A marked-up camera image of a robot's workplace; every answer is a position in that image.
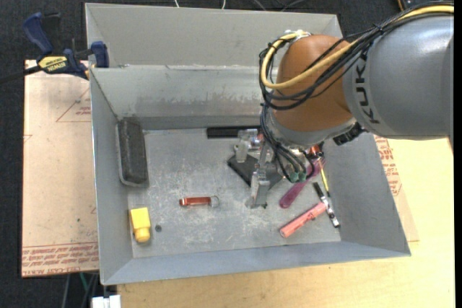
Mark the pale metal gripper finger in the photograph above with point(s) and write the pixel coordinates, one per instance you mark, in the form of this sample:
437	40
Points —
253	191
264	193

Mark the black and silver pen tool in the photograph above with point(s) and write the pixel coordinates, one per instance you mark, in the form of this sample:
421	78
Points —
326	203

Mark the yellow pencil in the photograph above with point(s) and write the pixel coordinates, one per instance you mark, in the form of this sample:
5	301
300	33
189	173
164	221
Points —
324	182

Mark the pink marker pen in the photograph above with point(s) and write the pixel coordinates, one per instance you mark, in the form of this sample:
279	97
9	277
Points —
301	220

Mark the dark green flat block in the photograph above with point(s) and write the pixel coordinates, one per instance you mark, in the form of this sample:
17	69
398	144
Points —
133	151

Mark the brown cardboard board red print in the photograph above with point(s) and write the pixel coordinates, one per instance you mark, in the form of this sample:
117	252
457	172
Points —
57	162

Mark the yellow plastic block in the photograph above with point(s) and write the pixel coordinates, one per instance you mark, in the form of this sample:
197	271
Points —
140	221

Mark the long black bar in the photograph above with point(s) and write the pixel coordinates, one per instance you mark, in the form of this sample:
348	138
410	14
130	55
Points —
231	132

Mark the clear glass piece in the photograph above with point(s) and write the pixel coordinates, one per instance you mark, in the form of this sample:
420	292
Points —
243	149

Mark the grey metal bin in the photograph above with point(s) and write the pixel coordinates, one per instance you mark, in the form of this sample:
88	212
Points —
202	227

